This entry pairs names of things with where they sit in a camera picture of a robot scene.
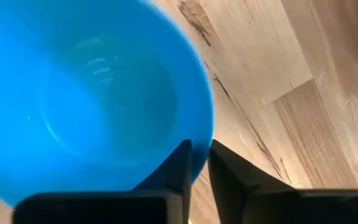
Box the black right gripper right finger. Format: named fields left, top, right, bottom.
left=208, top=139, right=296, bottom=224

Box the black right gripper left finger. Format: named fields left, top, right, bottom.
left=131, top=139, right=194, bottom=224

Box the blue plastic bowl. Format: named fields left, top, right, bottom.
left=0, top=0, right=215, bottom=208

